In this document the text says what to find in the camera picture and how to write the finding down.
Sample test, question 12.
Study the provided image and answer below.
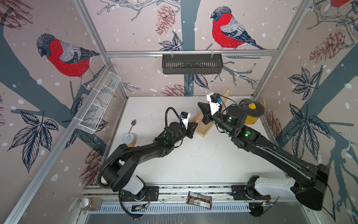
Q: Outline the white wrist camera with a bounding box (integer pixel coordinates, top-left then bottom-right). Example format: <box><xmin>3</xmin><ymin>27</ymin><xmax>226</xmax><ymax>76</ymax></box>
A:
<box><xmin>207</xmin><ymin>92</ymin><xmax>222</xmax><ymax>115</ymax></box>
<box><xmin>180</xmin><ymin>112</ymin><xmax>191</xmax><ymax>129</ymax></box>

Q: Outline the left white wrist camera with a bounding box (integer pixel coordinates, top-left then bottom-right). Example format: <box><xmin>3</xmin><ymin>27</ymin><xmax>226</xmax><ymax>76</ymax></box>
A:
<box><xmin>180</xmin><ymin>112</ymin><xmax>191</xmax><ymax>129</ymax></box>

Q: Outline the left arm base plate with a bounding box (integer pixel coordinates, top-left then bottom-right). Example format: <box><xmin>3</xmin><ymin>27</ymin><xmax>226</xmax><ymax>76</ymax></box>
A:
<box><xmin>118</xmin><ymin>186</ymin><xmax>159</xmax><ymax>202</ymax></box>

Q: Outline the black round fixture under rail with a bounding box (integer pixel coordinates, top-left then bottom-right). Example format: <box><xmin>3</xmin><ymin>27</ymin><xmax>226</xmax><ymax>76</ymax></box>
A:
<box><xmin>249</xmin><ymin>203</ymin><xmax>264</xmax><ymax>218</ymax></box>

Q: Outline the dark snack wrapper packet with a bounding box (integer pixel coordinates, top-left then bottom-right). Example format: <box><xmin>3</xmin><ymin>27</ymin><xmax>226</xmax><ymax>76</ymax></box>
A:
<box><xmin>186</xmin><ymin>191</ymin><xmax>212</xmax><ymax>210</ymax></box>

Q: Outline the yellow pot with black lid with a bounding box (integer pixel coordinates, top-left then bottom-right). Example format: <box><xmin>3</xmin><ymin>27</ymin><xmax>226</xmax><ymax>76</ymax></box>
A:
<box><xmin>239</xmin><ymin>99</ymin><xmax>264</xmax><ymax>125</ymax></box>

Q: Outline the glass jar with metal lid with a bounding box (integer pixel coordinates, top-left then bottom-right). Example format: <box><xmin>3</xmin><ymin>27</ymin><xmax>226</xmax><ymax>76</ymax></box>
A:
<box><xmin>79</xmin><ymin>197</ymin><xmax>102</xmax><ymax>211</ymax></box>

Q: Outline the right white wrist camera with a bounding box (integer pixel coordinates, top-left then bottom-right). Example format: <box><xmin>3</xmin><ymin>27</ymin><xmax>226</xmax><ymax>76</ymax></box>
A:
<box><xmin>207</xmin><ymin>92</ymin><xmax>222</xmax><ymax>115</ymax></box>

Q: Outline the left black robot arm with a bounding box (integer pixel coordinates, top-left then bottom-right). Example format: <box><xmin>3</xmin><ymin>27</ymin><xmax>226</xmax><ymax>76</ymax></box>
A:
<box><xmin>97</xmin><ymin>107</ymin><xmax>198</xmax><ymax>195</ymax></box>

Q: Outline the wooden jewelry display stand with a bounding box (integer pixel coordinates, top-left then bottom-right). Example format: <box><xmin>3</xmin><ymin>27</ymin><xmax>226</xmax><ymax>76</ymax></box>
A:
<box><xmin>195</xmin><ymin>89</ymin><xmax>230</xmax><ymax>138</ymax></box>

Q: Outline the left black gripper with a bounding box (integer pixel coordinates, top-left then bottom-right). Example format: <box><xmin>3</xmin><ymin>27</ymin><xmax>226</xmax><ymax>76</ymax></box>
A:
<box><xmin>172</xmin><ymin>121</ymin><xmax>198</xmax><ymax>146</ymax></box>

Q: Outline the black hanging wire basket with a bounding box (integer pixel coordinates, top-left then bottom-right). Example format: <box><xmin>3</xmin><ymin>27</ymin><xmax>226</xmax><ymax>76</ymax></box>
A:
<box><xmin>162</xmin><ymin>54</ymin><xmax>223</xmax><ymax>75</ymax></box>

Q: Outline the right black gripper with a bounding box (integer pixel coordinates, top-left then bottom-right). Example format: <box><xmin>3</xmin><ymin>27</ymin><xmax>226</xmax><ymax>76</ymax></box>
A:
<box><xmin>199</xmin><ymin>101</ymin><xmax>235</xmax><ymax>137</ymax></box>

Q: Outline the yellow can with white lid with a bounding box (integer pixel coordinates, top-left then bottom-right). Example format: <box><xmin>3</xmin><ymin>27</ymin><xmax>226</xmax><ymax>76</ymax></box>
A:
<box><xmin>122</xmin><ymin>133</ymin><xmax>137</xmax><ymax>147</ymax></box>

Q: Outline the white mesh wall shelf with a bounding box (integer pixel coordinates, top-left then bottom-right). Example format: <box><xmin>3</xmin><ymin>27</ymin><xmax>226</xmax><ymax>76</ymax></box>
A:
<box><xmin>77</xmin><ymin>71</ymin><xmax>121</xmax><ymax>134</ymax></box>

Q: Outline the small electronics board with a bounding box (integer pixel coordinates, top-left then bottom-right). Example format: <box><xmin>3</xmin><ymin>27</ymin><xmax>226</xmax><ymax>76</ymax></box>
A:
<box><xmin>131</xmin><ymin>204</ymin><xmax>147</xmax><ymax>213</ymax></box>

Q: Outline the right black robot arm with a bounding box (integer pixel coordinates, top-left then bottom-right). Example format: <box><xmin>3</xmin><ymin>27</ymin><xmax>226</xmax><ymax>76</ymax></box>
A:
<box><xmin>198</xmin><ymin>102</ymin><xmax>330</xmax><ymax>211</ymax></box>

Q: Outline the metal spoon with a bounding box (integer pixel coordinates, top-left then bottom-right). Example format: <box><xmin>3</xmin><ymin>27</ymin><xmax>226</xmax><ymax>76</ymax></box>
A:
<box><xmin>128</xmin><ymin>119</ymin><xmax>137</xmax><ymax>134</ymax></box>

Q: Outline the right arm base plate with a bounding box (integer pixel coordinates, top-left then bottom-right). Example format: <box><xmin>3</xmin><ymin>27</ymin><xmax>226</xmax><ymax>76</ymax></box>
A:
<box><xmin>230</xmin><ymin>185</ymin><xmax>271</xmax><ymax>201</ymax></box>

